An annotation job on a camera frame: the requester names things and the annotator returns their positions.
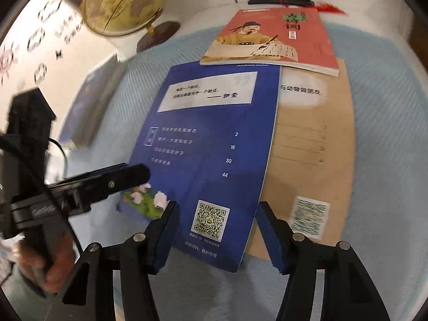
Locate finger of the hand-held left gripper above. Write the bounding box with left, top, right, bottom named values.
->
left=48, top=163, right=151, bottom=205

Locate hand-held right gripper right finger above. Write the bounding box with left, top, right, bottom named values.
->
left=256, top=201, right=390, bottom=321

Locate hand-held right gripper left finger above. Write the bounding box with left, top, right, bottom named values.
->
left=43, top=201, right=181, bottom=321

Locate stack of thin books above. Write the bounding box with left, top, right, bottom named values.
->
left=63, top=53, right=129, bottom=148

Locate tan book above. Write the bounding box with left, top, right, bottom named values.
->
left=247, top=58, right=357, bottom=271

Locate blue book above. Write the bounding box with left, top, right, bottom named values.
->
left=117, top=62, right=282, bottom=273

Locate coral red scholar book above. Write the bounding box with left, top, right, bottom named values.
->
left=200, top=8, right=341, bottom=78

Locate person's left hand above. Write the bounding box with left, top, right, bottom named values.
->
left=15, top=237, right=79, bottom=297

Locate light blue quilted mat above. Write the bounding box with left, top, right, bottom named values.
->
left=57, top=17, right=428, bottom=321

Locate yellow globe on wooden base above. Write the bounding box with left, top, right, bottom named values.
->
left=80, top=0, right=181, bottom=53

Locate thin black cable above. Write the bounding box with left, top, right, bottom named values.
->
left=48, top=137, right=69, bottom=178

